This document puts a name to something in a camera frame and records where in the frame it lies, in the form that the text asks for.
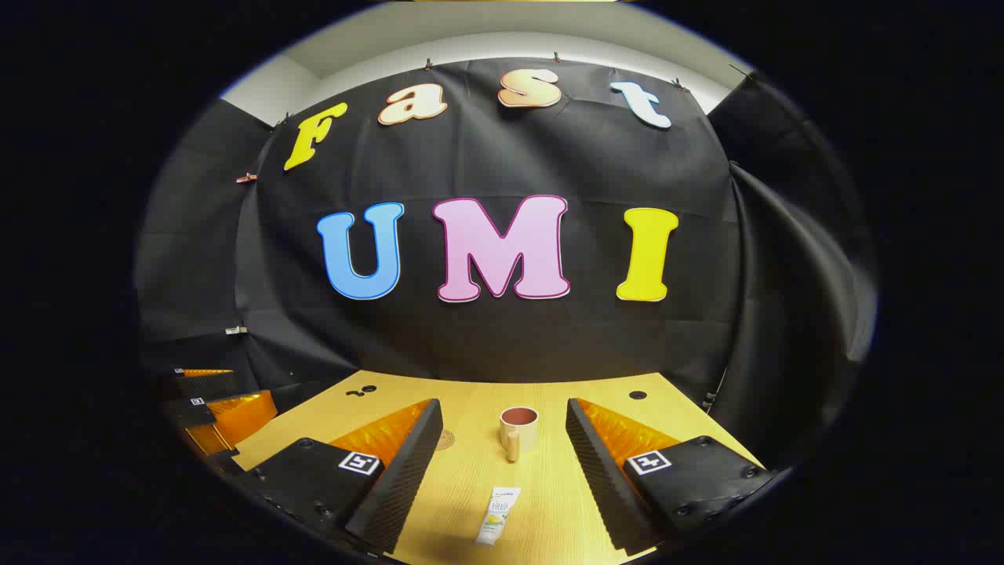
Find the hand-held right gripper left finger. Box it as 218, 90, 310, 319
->
235, 398, 444, 554

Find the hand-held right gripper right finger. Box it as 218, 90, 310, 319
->
566, 398, 777, 558

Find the beige cup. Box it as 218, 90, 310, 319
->
500, 406, 540, 463

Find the white toothpaste tube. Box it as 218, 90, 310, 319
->
475, 487, 522, 547

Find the black backdrop cloth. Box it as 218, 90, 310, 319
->
135, 56, 878, 472

